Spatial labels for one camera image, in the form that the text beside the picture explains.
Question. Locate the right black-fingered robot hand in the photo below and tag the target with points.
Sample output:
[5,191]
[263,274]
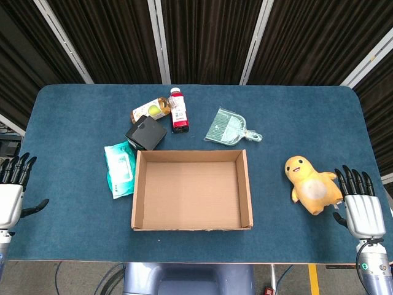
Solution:
[365,215]

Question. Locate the left black-fingered robot hand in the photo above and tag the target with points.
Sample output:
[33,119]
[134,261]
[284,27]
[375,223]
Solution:
[10,202]

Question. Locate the yellow plush toy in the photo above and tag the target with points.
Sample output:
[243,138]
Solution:
[313,190]

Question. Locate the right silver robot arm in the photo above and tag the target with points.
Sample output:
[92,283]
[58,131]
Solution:
[374,270]

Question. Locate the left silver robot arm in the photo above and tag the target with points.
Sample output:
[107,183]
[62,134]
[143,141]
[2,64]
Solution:
[3,246]

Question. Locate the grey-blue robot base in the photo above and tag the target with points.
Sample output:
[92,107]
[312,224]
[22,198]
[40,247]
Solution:
[190,279]

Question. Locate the black square box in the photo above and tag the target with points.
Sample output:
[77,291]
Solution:
[147,132]

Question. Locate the open cardboard box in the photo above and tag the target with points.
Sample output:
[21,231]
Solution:
[190,193]

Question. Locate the blue table mat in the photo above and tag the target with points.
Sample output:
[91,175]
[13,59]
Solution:
[76,138]

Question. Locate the white table leg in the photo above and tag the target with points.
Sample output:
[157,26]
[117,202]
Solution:
[273,275]

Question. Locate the green wet wipes pack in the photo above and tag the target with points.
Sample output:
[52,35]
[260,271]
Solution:
[119,172]

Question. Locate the small red floor device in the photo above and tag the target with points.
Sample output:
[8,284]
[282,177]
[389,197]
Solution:
[269,291]

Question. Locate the pale green dustpan brush set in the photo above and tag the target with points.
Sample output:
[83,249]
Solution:
[227,127]

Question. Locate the yellow tea bottle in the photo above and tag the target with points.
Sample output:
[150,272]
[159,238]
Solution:
[150,110]

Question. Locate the red juice bottle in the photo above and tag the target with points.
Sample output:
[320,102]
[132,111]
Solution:
[179,113]

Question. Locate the white partition post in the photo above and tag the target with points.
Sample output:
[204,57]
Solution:
[160,40]
[10,124]
[66,41]
[255,43]
[368,61]

